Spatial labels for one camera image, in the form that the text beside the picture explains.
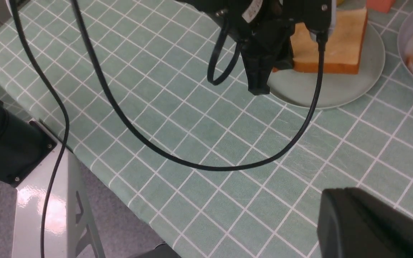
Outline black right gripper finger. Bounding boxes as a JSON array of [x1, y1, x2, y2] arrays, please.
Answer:
[[317, 187, 413, 258]]

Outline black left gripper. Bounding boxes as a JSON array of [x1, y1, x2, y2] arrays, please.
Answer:
[[185, 0, 337, 95]]

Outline toast slice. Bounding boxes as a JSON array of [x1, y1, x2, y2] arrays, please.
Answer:
[[290, 7, 368, 75]]

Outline teal centre plate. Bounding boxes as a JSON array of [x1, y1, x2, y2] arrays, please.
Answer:
[[268, 24, 385, 109]]

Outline salmon pink cube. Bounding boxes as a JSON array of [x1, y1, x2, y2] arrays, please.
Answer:
[[366, 0, 396, 13]]

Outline green checkered tablecloth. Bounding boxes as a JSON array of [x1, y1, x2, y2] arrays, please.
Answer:
[[19, 0, 413, 258]]

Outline black camera cable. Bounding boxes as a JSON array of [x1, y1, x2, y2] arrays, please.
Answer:
[[7, 0, 327, 258]]

